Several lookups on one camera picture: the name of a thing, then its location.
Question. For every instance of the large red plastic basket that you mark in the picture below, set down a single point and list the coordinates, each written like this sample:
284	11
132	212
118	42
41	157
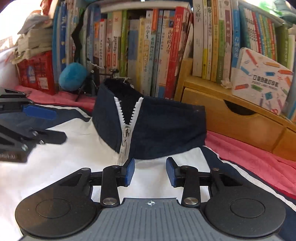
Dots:
37	71

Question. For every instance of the blue plush ball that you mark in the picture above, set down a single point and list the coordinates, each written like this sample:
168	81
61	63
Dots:
72	76

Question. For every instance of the row of thin blue books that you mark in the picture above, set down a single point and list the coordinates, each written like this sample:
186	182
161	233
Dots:
62	41

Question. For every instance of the model bicycle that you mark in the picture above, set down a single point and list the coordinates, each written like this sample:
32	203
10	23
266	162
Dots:
92	78

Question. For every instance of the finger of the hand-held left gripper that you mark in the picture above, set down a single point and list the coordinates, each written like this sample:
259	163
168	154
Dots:
46	136
39	112

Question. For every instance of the small white paper wad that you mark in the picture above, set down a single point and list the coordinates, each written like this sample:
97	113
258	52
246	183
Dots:
226	83

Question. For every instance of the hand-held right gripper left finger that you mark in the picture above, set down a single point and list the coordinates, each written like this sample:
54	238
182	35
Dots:
130	172

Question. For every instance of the wooden desk organiser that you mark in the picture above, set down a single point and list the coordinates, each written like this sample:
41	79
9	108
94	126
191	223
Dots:
231	115

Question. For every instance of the pink printed blanket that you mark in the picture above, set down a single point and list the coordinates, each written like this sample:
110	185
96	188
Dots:
254	153

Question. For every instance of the white paper bag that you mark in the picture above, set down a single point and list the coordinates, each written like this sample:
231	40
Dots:
7	60

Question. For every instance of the navy and white jacket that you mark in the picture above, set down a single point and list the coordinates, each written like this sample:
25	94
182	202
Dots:
157	120

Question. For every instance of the teal folded cloth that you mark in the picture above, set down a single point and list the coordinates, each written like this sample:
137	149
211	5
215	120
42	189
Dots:
285	8

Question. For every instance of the row of books on organiser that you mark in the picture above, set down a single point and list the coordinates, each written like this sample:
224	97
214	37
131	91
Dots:
222	39

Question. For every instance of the row of colourful children's books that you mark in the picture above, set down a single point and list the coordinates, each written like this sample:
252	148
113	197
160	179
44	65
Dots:
143	53

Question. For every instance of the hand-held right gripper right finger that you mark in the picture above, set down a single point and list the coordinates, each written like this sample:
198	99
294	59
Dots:
171	173

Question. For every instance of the white pencil-print box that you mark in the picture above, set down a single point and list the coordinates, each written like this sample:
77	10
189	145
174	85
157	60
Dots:
261	81

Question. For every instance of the stack of papers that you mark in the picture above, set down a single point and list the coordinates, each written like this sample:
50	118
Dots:
34	37

